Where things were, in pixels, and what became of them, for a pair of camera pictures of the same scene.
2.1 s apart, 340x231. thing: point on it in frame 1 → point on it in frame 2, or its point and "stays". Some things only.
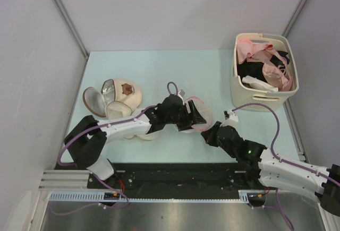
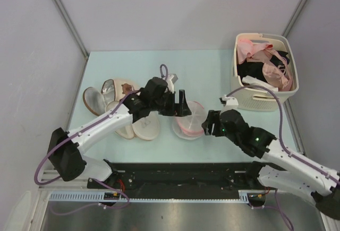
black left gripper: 195,117 → 171,111
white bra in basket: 255,83 stays
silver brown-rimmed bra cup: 95,101 stays
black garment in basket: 255,68 stays
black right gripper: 209,135 → 212,118
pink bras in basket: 277,71 stays
